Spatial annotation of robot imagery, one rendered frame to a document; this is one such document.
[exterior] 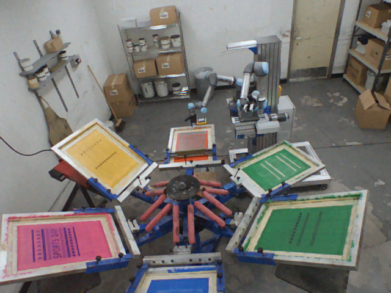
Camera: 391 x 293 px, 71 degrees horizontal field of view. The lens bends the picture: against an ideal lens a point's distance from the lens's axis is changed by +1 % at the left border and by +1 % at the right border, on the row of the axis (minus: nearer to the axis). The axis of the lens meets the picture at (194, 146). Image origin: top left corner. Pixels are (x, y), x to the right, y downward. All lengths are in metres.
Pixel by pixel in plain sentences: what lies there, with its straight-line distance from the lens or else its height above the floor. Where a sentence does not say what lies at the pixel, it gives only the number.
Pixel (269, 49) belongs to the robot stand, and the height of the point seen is 1.96.
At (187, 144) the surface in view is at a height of 0.96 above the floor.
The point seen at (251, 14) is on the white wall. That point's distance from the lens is 6.40.
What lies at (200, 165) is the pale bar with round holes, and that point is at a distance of 2.99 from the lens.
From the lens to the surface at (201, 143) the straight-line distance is 3.43.
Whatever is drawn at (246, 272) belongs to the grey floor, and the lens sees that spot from 3.38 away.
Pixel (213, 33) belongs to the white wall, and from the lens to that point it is 6.41.
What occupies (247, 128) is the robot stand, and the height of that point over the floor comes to 1.12.
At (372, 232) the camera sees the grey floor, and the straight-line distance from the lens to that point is 3.98.
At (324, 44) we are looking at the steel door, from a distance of 7.07.
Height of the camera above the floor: 2.98
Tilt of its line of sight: 37 degrees down
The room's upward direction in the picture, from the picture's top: 9 degrees counter-clockwise
